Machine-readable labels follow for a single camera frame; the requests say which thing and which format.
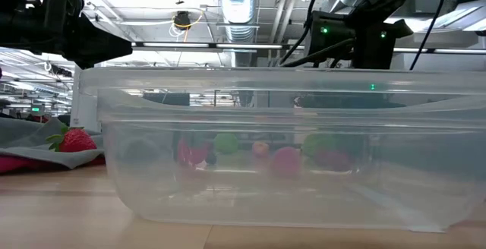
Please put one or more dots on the dark background screen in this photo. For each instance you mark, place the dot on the dark background screen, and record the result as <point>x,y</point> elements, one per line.
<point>167,99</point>

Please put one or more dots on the long horizontal light bar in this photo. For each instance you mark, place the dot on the long horizontal light bar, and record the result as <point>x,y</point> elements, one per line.
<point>228,46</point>

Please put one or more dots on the large red toy strawberry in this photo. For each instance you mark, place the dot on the large red toy strawberry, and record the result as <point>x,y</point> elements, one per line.
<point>76,140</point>

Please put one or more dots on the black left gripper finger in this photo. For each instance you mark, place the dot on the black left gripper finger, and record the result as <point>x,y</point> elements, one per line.
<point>98,49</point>

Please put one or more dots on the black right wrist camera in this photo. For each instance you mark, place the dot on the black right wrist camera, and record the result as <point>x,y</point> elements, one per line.
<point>330,36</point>

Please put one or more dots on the red cloth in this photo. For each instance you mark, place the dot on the red cloth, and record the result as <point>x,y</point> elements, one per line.
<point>11,163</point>

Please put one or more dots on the green exit sign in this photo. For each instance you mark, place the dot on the green exit sign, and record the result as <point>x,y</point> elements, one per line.
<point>36,109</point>

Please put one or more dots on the grey cloth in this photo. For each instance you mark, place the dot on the grey cloth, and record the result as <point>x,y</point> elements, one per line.
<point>23,139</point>

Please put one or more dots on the pink toy raspberry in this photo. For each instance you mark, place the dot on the pink toy raspberry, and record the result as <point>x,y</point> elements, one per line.
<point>285,161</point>

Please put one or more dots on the silver ribbed ventilation duct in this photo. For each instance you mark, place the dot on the silver ribbed ventilation duct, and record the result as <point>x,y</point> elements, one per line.
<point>238,10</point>

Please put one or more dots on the clear plastic tupperware container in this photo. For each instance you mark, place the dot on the clear plastic tupperware container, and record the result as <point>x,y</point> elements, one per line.
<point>243,203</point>

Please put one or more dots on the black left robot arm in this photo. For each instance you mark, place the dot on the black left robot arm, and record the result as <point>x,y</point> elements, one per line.
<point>15,29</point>

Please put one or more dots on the small pink toy peach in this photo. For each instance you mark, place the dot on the small pink toy peach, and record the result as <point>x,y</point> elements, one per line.
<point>260,149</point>

